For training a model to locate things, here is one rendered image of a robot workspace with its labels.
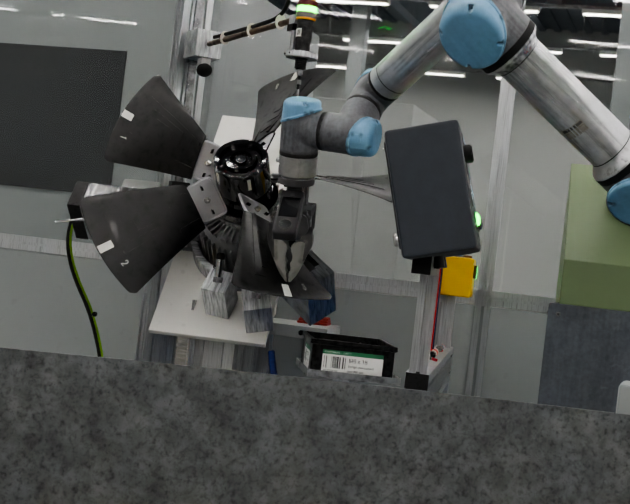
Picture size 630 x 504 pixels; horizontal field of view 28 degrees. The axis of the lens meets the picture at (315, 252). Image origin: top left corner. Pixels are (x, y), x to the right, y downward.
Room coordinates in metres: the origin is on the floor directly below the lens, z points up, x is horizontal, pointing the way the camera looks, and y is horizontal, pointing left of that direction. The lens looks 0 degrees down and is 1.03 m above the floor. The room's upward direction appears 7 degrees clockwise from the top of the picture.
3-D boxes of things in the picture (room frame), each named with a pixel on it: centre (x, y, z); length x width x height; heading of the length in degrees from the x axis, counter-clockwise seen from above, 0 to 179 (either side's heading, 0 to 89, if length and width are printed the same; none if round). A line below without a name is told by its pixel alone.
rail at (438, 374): (2.54, -0.26, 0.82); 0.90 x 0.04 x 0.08; 171
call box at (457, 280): (2.93, -0.32, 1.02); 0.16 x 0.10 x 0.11; 171
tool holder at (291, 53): (2.70, 0.08, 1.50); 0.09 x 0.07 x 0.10; 26
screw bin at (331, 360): (2.49, -0.09, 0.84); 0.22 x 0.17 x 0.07; 5
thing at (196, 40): (3.25, 0.35, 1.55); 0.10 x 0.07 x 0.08; 26
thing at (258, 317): (2.70, 0.11, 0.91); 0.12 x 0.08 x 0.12; 171
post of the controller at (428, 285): (2.11, -0.20, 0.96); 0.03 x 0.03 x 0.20; 81
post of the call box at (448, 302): (2.93, -0.32, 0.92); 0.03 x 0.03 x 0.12; 81
